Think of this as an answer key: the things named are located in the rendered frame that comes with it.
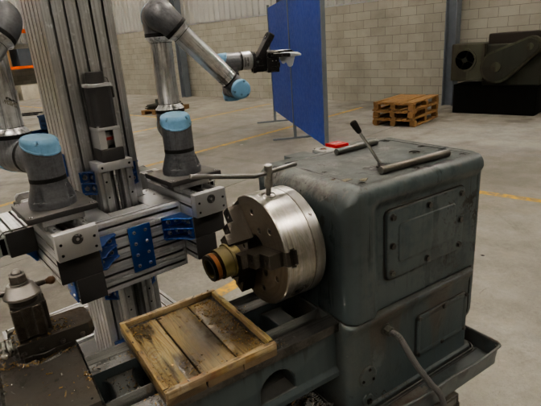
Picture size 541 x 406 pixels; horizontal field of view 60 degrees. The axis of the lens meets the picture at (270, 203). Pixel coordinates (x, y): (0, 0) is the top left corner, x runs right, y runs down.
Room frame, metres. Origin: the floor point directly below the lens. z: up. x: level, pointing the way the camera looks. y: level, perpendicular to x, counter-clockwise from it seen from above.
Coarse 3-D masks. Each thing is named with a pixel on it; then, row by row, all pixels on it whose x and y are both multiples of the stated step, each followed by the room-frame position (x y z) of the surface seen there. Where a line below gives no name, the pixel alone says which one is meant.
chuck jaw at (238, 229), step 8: (232, 208) 1.23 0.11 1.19; (240, 208) 1.24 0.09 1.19; (232, 216) 1.21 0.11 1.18; (240, 216) 1.22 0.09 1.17; (232, 224) 1.20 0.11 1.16; (240, 224) 1.21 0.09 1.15; (248, 224) 1.22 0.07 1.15; (232, 232) 1.18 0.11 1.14; (240, 232) 1.19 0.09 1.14; (248, 232) 1.20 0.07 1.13; (224, 240) 1.17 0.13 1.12; (232, 240) 1.17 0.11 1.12; (240, 240) 1.17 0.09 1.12; (248, 240) 1.20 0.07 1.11
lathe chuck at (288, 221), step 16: (256, 192) 1.23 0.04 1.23; (272, 192) 1.21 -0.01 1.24; (256, 208) 1.17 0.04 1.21; (272, 208) 1.14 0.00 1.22; (288, 208) 1.15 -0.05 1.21; (256, 224) 1.18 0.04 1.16; (272, 224) 1.11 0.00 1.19; (288, 224) 1.11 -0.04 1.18; (304, 224) 1.12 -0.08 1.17; (256, 240) 1.24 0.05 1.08; (272, 240) 1.11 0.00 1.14; (288, 240) 1.08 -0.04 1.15; (304, 240) 1.10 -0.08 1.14; (304, 256) 1.09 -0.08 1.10; (256, 272) 1.20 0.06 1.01; (272, 272) 1.12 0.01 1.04; (288, 272) 1.06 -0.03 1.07; (304, 272) 1.09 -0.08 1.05; (256, 288) 1.20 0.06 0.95; (272, 288) 1.13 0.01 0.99; (288, 288) 1.07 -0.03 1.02; (304, 288) 1.12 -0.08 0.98
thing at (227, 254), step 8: (216, 248) 1.14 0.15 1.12; (224, 248) 1.13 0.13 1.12; (232, 248) 1.14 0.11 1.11; (208, 256) 1.11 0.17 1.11; (216, 256) 1.11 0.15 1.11; (224, 256) 1.10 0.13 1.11; (232, 256) 1.11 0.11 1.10; (208, 264) 1.14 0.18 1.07; (216, 264) 1.09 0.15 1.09; (224, 264) 1.09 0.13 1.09; (232, 264) 1.10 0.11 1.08; (208, 272) 1.12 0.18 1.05; (216, 272) 1.08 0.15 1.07; (224, 272) 1.10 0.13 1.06; (232, 272) 1.10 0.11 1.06; (216, 280) 1.09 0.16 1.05
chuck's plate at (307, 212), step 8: (288, 192) 1.21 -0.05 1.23; (296, 192) 1.22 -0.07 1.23; (296, 200) 1.18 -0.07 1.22; (304, 200) 1.19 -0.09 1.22; (304, 208) 1.16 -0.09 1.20; (304, 216) 1.14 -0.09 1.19; (312, 216) 1.15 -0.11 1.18; (312, 224) 1.13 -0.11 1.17; (312, 232) 1.12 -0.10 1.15; (320, 232) 1.13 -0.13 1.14; (320, 240) 1.12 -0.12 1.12; (320, 248) 1.12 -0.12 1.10; (320, 256) 1.11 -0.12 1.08; (320, 264) 1.11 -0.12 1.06; (320, 272) 1.12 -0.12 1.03
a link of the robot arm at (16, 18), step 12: (0, 0) 1.51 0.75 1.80; (0, 12) 1.47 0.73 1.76; (12, 12) 1.49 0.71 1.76; (0, 24) 1.44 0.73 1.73; (12, 24) 1.47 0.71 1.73; (0, 36) 1.43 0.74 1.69; (12, 36) 1.46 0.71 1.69; (0, 48) 1.43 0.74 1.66; (12, 48) 1.48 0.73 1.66; (0, 60) 1.43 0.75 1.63
